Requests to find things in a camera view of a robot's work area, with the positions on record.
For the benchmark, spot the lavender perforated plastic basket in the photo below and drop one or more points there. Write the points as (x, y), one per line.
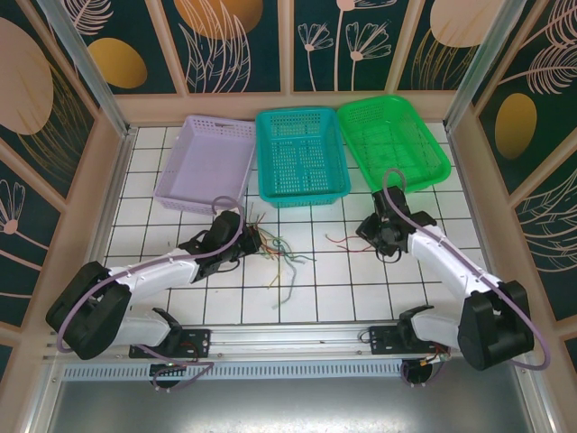
(203, 162)

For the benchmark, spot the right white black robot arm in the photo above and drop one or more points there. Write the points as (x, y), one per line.
(442, 261)

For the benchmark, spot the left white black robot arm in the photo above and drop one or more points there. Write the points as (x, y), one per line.
(153, 273)

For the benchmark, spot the green perforated plastic basket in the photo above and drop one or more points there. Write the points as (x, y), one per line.
(392, 140)

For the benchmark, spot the teal perforated plastic basket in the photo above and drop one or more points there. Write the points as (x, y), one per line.
(302, 158)

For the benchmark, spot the grey metal sheet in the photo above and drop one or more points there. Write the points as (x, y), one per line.
(288, 410)

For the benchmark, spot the aluminium side rail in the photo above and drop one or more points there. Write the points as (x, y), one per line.
(118, 171)
(464, 180)

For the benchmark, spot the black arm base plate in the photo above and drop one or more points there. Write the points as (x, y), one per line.
(198, 338)
(383, 340)

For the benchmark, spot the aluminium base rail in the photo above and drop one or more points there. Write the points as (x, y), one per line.
(288, 338)

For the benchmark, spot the floral wall art panel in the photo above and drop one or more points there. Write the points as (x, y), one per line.
(27, 252)
(559, 279)
(266, 54)
(419, 27)
(149, 27)
(550, 113)
(333, 67)
(27, 90)

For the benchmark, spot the aluminium corner post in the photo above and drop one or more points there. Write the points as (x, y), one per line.
(90, 67)
(482, 67)

